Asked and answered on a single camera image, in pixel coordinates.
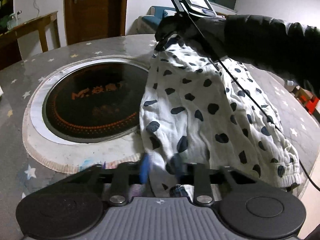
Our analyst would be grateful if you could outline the white blue-spotted pants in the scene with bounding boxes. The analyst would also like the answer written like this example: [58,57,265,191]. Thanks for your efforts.
[139,43,302,197]

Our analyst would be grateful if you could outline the display unit on gripper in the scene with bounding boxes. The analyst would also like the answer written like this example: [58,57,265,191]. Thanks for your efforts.
[171,0,217,18]

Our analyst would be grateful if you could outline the blue sofa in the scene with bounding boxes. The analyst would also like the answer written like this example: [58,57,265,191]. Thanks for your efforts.
[136,6,176,34]

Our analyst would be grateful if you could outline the round black induction cooktop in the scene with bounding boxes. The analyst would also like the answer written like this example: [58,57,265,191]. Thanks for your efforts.
[29,57,148,145]

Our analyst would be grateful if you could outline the dark wooden door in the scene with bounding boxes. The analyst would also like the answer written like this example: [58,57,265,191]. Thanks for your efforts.
[64,0,127,45]

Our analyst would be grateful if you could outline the red plastic stool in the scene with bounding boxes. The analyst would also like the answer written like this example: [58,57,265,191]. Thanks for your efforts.
[295,87,319,115]

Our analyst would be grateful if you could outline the wooden side table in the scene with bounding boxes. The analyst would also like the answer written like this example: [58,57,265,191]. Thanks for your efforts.
[0,10,61,68]

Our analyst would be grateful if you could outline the glass jar on table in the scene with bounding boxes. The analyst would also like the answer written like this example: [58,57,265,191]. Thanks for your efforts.
[7,11,22,30]

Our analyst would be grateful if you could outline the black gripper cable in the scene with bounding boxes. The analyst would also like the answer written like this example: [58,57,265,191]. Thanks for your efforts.
[175,0,320,192]

